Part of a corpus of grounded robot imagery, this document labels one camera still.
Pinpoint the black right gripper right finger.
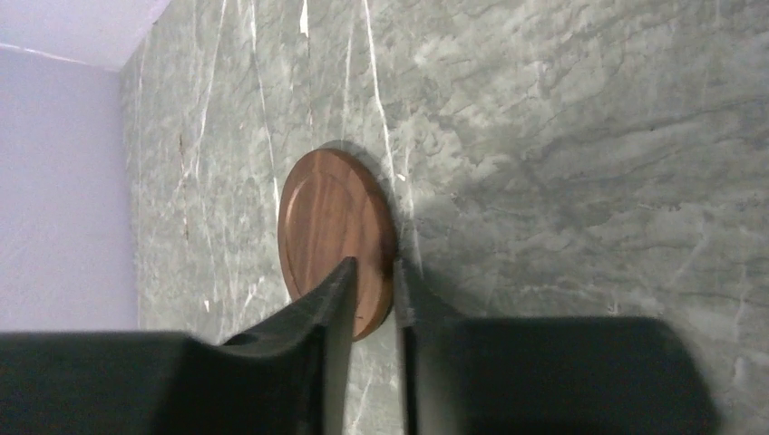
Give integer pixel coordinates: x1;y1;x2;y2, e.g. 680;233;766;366
394;259;720;434

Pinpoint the dark wooden coaster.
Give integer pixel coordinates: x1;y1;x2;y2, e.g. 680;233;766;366
277;149;398;341

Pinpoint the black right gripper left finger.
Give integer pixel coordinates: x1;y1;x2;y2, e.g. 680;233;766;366
1;257;357;434

